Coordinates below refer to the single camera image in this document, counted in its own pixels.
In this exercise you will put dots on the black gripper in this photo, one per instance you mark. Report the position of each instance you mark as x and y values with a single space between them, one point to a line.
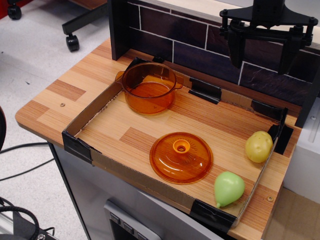
267 20

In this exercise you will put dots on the green toy pear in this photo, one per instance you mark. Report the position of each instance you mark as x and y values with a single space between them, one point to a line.
228 188

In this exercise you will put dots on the orange transparent pot lid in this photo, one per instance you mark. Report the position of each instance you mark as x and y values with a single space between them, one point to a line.
181 158

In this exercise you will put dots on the grey toy oven front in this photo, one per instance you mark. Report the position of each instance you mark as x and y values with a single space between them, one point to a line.
126 226

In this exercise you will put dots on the yellow toy potato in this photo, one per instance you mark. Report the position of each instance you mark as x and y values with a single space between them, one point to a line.
258 146

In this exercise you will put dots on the black caster wheel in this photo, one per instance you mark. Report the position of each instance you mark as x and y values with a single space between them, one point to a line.
72 43

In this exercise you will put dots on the orange transparent plastic pot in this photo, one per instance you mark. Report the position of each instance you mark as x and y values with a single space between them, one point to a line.
149 88

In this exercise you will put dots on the black equipment with cables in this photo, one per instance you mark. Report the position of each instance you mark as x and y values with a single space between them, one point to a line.
17 223

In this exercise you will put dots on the dark brick backsplash panel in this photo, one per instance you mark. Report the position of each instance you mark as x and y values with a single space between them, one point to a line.
196 45

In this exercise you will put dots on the black rolling stand base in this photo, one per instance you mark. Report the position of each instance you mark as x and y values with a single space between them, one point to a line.
95 9

